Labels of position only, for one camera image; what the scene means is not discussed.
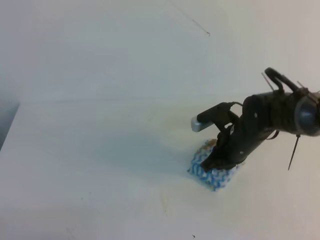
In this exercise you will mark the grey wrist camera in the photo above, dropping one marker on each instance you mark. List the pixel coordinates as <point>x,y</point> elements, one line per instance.
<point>219,115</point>

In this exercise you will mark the blue white striped rag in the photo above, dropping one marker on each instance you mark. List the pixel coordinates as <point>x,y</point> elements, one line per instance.
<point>215,179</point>

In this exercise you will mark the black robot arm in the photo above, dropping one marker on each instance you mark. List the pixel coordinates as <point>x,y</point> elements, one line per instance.
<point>294,113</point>

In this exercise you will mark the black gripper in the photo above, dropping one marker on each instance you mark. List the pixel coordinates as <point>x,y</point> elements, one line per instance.
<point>252,128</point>

